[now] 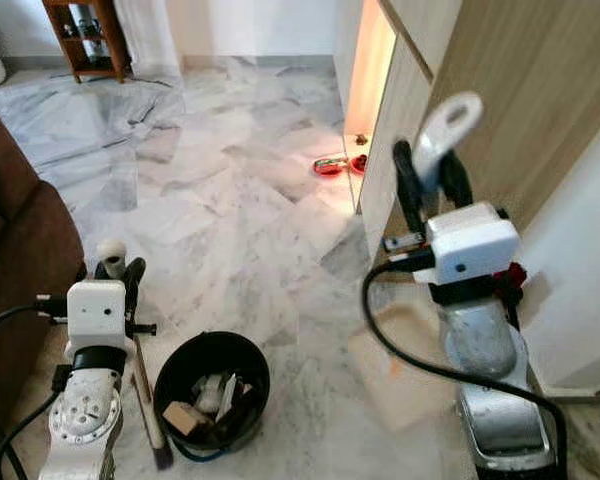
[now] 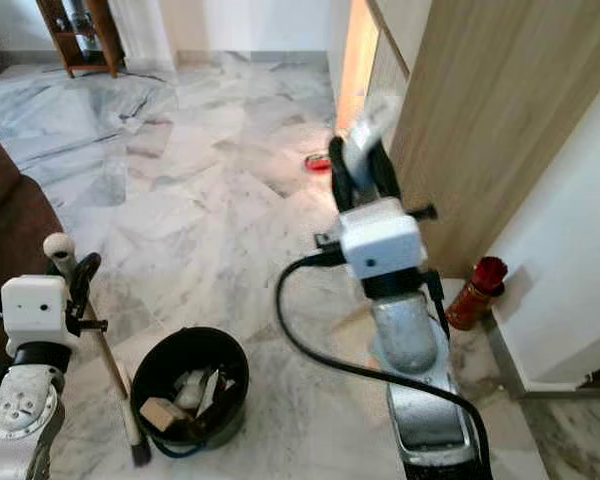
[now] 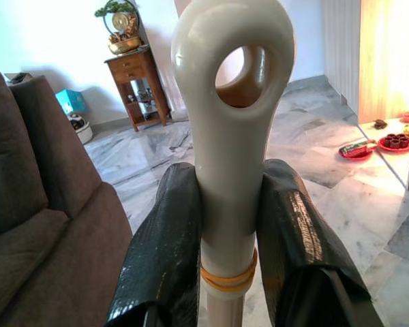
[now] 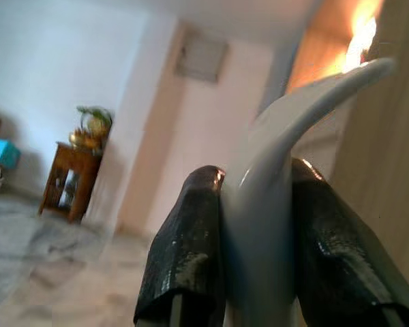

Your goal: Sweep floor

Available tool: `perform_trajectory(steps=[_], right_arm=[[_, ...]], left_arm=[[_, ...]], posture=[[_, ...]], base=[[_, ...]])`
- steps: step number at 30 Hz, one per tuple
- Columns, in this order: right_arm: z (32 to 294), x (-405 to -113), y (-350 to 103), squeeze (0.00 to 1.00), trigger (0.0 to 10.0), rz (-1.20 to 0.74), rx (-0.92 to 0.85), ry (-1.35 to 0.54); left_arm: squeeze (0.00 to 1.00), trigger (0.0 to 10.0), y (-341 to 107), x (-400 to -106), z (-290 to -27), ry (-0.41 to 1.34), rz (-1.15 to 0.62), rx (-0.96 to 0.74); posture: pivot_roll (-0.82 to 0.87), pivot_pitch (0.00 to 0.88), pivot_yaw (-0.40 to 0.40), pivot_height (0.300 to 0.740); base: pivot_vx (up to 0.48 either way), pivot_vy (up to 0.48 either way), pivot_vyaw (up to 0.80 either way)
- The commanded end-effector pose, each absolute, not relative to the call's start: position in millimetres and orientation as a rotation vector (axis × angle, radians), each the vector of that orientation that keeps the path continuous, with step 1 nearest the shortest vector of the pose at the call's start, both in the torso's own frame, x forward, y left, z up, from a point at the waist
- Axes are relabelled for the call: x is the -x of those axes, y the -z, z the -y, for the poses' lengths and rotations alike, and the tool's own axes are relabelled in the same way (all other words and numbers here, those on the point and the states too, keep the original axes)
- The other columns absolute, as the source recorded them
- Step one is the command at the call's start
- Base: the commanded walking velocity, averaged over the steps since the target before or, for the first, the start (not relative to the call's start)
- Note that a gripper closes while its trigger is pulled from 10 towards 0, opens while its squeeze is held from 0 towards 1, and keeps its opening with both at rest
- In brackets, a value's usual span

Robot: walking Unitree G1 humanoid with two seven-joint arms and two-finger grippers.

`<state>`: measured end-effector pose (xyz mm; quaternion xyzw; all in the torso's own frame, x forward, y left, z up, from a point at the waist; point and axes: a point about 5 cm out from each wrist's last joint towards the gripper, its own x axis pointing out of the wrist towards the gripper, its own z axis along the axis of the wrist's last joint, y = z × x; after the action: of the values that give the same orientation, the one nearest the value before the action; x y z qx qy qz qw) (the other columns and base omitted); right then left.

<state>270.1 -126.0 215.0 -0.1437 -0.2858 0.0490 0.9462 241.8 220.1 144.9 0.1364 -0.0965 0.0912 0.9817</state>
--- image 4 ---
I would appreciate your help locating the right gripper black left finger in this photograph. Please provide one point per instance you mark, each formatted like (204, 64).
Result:
(187, 245)

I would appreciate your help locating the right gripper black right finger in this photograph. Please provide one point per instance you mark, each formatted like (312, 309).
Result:
(341, 259)

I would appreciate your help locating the small wooden cabinet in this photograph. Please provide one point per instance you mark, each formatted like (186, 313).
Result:
(85, 170)

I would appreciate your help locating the golden ornament with green leaves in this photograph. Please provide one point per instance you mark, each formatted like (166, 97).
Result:
(92, 129)

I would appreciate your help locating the turquoise box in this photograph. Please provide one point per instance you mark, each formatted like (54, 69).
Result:
(0, 153)

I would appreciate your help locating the grey wall panel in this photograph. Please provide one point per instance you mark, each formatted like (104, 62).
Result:
(201, 56)

